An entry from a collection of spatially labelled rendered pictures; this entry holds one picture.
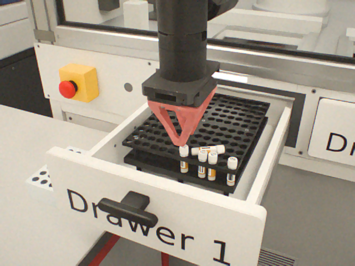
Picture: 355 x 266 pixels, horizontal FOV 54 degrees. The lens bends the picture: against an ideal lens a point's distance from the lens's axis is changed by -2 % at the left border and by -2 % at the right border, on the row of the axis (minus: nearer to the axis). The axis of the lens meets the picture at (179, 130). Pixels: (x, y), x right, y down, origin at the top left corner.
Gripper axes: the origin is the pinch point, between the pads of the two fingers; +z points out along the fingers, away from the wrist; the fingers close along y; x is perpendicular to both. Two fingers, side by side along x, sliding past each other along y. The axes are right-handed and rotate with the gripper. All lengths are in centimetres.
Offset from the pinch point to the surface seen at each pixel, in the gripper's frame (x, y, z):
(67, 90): 32.7, 14.2, 5.8
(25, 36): 81, 49, 10
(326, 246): -24.6, 21.2, 36.5
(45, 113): 83, 52, 43
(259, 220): -13.1, -10.8, 0.7
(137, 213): -0.5, -13.9, 1.6
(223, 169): -6.2, -1.1, 3.4
